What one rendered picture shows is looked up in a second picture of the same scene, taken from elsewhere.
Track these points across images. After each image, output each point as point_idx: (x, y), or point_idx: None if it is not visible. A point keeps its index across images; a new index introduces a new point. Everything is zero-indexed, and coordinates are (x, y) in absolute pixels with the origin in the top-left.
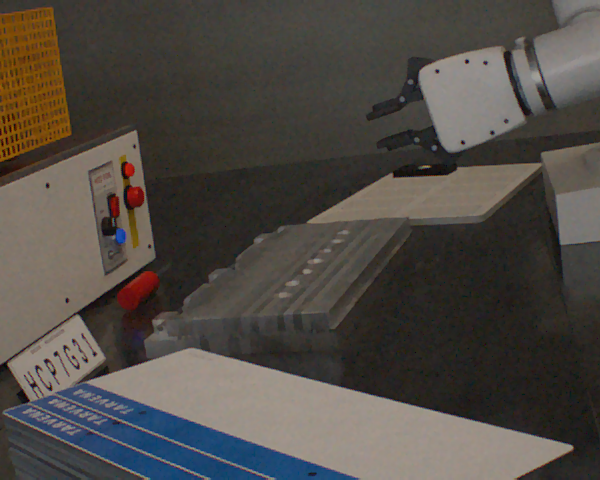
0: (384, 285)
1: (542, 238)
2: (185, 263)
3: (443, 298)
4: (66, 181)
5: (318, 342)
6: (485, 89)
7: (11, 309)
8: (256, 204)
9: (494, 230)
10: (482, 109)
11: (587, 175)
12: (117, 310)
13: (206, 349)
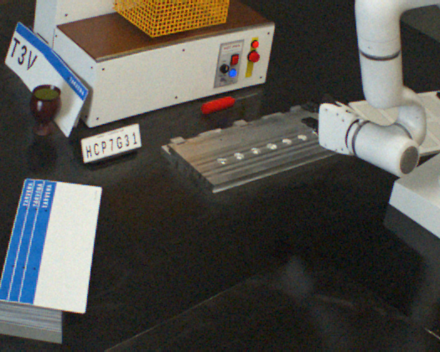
0: (292, 174)
1: None
2: (272, 94)
3: (293, 200)
4: (200, 48)
5: (208, 193)
6: (339, 131)
7: (132, 99)
8: None
9: None
10: (335, 137)
11: (427, 178)
12: (200, 110)
13: (177, 166)
